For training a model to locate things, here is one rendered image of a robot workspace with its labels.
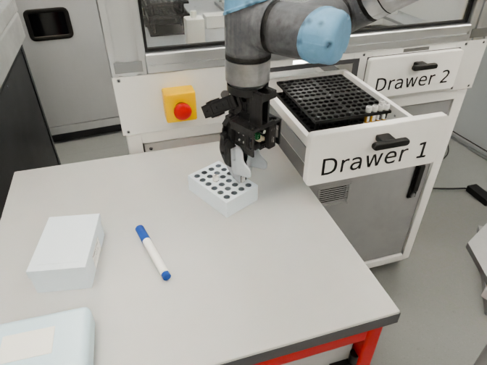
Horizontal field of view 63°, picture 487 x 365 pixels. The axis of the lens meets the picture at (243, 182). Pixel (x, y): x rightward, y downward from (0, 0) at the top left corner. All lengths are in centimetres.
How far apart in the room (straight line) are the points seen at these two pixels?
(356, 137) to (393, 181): 70
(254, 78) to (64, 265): 41
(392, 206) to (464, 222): 72
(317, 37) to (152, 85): 49
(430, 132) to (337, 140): 20
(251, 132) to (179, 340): 34
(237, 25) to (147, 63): 35
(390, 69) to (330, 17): 60
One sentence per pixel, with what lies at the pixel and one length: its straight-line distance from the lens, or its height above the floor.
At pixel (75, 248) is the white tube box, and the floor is 81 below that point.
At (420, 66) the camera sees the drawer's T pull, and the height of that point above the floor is 91.
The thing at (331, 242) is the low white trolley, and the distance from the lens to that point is 74.
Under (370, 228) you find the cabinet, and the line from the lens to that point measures 154.
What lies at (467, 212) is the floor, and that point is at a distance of 226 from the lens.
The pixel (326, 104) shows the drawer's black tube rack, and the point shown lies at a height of 90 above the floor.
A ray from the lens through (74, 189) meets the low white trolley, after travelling 92.
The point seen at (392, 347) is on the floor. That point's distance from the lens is 158.
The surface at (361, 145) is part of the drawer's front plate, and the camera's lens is 78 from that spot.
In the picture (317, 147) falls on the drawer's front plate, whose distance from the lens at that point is 73.
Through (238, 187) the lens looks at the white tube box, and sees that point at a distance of 79.
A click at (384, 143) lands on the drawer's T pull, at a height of 91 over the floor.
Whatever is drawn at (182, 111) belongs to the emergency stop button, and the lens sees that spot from 91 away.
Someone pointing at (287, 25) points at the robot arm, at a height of 112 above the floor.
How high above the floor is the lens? 127
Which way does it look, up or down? 36 degrees down
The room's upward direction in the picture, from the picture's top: straight up
